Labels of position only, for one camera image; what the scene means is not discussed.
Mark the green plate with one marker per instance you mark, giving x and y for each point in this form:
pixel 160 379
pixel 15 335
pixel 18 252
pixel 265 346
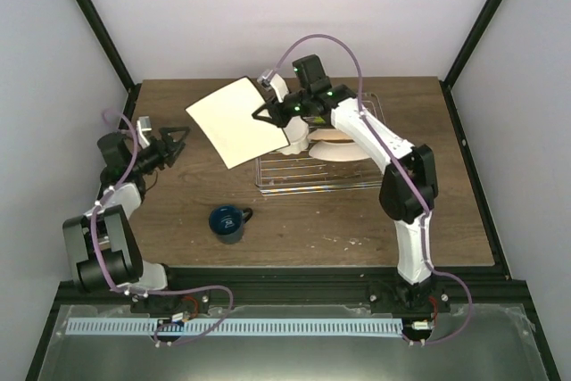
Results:
pixel 317 121

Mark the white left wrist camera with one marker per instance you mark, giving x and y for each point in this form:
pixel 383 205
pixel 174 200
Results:
pixel 143 130

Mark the floral orange rimmed plate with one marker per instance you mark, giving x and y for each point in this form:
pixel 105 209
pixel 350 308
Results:
pixel 337 152

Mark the dark blue mug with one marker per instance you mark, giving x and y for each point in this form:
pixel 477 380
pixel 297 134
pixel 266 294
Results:
pixel 227 223

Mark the white scalloped bowl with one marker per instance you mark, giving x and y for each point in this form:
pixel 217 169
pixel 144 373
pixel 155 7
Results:
pixel 297 132

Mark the round bird pattern plate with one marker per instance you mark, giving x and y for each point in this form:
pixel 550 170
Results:
pixel 330 135

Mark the square bird pattern plate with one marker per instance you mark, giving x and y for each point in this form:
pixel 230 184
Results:
pixel 225 117

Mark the wire dish rack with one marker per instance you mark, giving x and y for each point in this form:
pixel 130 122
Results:
pixel 278 174

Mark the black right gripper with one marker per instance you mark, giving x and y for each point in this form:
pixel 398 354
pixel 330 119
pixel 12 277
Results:
pixel 277 115

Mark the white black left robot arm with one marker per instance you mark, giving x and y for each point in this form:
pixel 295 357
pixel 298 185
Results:
pixel 102 250

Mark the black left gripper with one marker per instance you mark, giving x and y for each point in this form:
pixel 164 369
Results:
pixel 169 155

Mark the right black frame post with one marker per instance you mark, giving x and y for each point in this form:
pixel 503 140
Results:
pixel 480 25

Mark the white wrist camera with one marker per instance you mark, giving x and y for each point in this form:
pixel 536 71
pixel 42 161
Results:
pixel 271 80
pixel 143 130

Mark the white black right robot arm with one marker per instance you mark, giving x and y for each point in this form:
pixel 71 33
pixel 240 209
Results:
pixel 409 183

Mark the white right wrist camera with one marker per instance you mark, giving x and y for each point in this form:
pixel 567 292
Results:
pixel 271 80

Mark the black frame post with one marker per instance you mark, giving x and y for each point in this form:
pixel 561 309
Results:
pixel 480 25
pixel 104 39

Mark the light blue slotted cable duct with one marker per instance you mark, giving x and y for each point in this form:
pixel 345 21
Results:
pixel 238 327

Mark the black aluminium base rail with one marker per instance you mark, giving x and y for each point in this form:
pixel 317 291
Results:
pixel 378 287

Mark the left black frame post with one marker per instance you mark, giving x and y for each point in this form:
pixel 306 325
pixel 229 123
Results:
pixel 104 39

